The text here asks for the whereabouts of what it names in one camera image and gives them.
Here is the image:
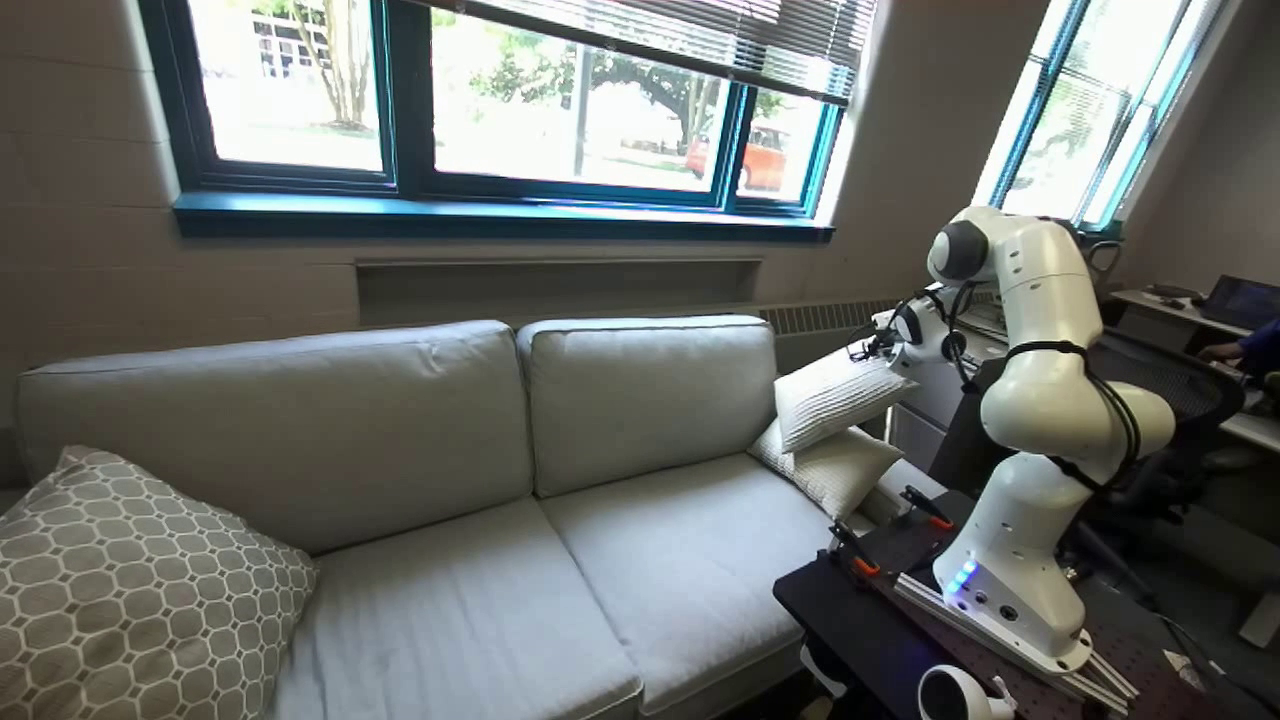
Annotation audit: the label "white striped pillow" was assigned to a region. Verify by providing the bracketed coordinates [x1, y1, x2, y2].
[749, 419, 906, 522]
[774, 344, 920, 454]

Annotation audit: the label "person's forearm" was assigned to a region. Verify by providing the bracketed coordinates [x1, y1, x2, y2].
[1198, 318, 1280, 379]

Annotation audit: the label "black and orange clamp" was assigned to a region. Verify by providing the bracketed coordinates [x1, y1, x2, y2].
[900, 485, 957, 532]
[828, 519, 883, 580]

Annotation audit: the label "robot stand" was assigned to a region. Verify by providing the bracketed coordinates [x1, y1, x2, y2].
[772, 488, 1280, 720]

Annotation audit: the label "white desk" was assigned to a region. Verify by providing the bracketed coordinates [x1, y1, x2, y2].
[1108, 286, 1280, 456]

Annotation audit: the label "black mesh office chair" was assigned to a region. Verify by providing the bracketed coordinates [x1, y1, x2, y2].
[930, 328, 1248, 561]

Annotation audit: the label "window blinds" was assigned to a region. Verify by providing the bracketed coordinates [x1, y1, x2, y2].
[410, 0, 881, 108]

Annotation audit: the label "hand controller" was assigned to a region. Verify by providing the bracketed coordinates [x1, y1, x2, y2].
[917, 664, 1018, 720]

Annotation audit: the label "laptop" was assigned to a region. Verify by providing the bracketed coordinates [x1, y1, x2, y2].
[1199, 274, 1280, 332]

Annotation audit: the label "grey sofa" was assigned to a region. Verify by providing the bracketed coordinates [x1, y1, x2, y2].
[15, 314, 951, 720]

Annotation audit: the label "grey hexagon pattern pillow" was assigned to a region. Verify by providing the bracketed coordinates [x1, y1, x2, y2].
[0, 444, 320, 720]

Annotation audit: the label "wall radiator vent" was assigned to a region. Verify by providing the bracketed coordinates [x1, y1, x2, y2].
[758, 297, 906, 338]

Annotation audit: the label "narrow window with teal frame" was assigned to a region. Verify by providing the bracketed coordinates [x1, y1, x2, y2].
[972, 0, 1233, 239]

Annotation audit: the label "wide window with teal frame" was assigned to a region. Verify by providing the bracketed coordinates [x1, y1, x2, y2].
[138, 0, 881, 244]

